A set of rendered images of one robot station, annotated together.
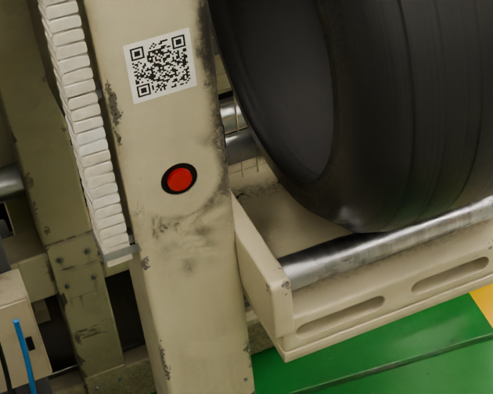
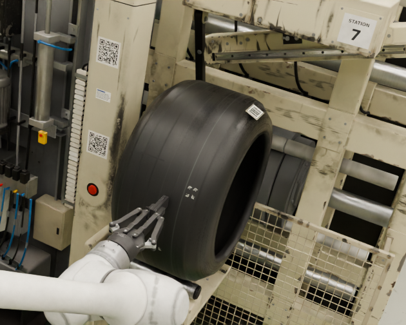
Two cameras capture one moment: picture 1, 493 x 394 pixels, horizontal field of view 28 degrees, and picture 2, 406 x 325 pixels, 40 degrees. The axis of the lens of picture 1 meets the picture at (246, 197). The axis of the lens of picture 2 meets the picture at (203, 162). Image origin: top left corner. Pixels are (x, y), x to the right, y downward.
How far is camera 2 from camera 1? 1.15 m
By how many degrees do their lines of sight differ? 35
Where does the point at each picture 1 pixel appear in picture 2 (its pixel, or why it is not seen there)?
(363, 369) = not seen: outside the picture
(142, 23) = (96, 126)
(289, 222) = not seen: hidden behind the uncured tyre
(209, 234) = (96, 219)
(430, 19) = (135, 166)
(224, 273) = not seen: hidden behind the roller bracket
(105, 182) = (72, 173)
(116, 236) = (69, 196)
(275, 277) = (90, 241)
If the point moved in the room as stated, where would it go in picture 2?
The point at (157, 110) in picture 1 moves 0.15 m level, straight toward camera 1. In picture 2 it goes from (92, 158) to (53, 171)
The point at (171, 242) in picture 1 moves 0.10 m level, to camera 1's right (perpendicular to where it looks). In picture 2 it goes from (83, 212) to (102, 227)
